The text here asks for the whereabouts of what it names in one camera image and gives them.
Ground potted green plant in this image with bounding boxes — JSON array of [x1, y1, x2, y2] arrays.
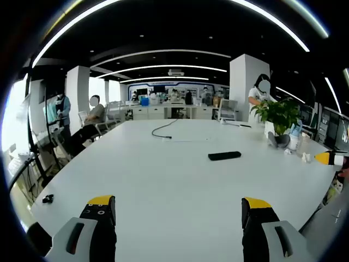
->
[[250, 97, 302, 137]]

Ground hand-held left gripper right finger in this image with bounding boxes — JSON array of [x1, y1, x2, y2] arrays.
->
[[240, 196, 315, 262]]

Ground dark display shelves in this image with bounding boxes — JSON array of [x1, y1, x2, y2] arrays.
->
[[299, 102, 349, 150]]

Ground dark grey curved object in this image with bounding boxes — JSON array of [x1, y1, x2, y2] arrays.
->
[[267, 131, 291, 150]]

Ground white office chair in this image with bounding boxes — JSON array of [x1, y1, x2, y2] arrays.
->
[[105, 100, 124, 128], [218, 98, 239, 121]]

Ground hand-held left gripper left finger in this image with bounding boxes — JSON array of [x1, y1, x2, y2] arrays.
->
[[45, 194, 118, 262]]

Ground black cable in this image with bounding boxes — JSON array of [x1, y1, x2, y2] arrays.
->
[[151, 117, 181, 140]]

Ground row of white cabinets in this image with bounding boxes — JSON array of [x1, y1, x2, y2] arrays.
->
[[132, 105, 219, 121]]

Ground black remote control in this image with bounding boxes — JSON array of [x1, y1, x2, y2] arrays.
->
[[208, 151, 242, 162]]

